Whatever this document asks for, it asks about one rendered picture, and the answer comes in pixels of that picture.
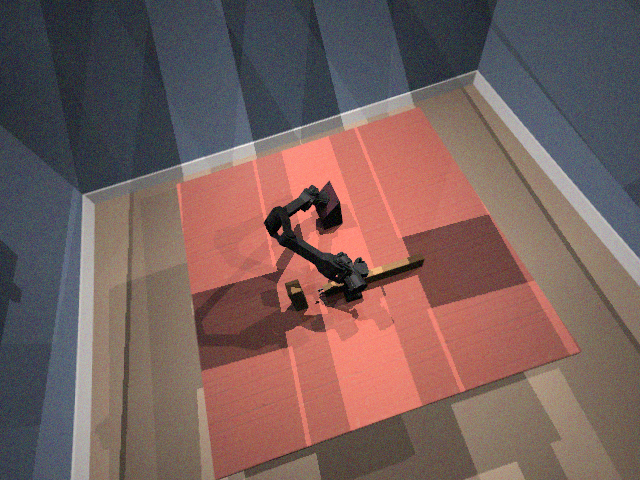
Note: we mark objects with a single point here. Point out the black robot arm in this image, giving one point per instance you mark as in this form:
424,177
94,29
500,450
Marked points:
327,264

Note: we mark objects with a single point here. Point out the brown wooden post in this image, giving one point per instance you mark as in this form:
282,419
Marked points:
296,295

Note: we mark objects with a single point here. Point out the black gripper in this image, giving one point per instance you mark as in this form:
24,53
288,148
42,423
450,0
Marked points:
349,296

